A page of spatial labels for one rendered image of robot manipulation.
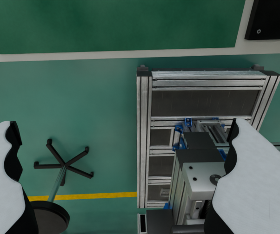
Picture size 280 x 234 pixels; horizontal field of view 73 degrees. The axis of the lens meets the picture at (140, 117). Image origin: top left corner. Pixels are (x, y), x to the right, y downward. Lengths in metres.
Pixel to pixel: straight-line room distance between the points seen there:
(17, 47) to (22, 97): 1.03
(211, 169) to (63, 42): 0.49
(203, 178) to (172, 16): 0.40
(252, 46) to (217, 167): 0.33
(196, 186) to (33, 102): 1.34
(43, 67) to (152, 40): 1.03
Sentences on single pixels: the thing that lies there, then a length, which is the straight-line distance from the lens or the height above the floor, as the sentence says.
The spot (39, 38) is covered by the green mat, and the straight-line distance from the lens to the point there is 0.56.
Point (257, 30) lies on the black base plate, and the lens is 0.58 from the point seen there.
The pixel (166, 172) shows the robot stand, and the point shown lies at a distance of 1.60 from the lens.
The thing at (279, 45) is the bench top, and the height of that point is 0.75.
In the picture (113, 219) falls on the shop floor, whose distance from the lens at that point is 2.54.
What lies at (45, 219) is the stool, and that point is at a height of 0.56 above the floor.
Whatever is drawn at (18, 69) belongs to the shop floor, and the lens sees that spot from 1.52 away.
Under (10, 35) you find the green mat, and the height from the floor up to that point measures 0.75.
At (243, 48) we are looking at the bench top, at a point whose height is 0.75.
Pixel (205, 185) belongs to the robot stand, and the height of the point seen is 0.97.
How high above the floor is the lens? 1.26
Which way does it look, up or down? 58 degrees down
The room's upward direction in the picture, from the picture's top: 176 degrees clockwise
